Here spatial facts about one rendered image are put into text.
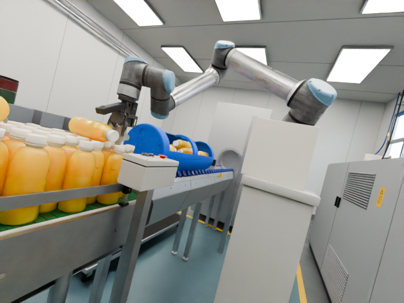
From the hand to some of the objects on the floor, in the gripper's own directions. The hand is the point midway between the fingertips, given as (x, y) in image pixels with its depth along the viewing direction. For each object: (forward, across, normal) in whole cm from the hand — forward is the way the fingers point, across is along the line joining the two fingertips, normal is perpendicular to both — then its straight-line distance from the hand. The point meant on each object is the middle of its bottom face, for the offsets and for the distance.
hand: (112, 142), depth 78 cm
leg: (+110, +12, -124) cm, 166 cm away
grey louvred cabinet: (+110, -165, -208) cm, 287 cm away
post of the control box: (+110, -24, +2) cm, 113 cm away
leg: (+110, -1, -222) cm, 248 cm away
